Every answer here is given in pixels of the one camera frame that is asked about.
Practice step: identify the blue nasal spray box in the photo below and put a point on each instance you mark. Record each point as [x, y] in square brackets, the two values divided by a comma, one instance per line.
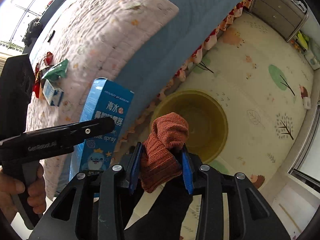
[101, 127]

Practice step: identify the pink bear-print quilt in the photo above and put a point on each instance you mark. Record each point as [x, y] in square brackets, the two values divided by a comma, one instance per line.
[121, 60]

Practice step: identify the yellow round trash bin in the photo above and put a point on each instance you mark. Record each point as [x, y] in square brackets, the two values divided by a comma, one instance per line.
[208, 126]

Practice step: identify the orange knitted sock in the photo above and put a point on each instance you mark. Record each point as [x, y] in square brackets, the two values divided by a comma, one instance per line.
[158, 164]

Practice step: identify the black remote on bed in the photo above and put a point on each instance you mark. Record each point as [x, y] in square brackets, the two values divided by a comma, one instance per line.
[51, 36]

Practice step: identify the toy basket by cabinet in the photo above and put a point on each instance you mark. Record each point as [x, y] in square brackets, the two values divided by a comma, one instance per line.
[307, 47]

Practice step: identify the small blue white carton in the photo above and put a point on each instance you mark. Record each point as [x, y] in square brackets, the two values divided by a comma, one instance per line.
[52, 94]

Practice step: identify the blue bed sheet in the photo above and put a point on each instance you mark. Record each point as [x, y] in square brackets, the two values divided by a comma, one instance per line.
[187, 30]

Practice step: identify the person's black trouser legs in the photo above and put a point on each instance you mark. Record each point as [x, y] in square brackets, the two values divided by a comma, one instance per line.
[165, 217]

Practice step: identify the person's left hand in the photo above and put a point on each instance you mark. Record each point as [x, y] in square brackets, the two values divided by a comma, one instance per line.
[11, 186]

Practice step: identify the grey drawer cabinet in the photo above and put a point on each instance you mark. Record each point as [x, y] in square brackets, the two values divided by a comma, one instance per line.
[282, 15]

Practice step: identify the green snack wrapper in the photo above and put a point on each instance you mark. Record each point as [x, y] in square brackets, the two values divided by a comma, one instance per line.
[57, 71]

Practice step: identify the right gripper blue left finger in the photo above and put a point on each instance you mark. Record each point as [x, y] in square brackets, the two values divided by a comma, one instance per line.
[131, 165]

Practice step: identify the red candy wrapper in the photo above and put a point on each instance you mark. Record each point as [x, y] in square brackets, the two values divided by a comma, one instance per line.
[39, 73]

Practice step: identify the small red wrapper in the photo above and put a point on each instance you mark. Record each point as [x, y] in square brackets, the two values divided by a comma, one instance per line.
[48, 59]

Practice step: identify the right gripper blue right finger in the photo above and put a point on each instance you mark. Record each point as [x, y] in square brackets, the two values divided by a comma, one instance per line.
[191, 172]

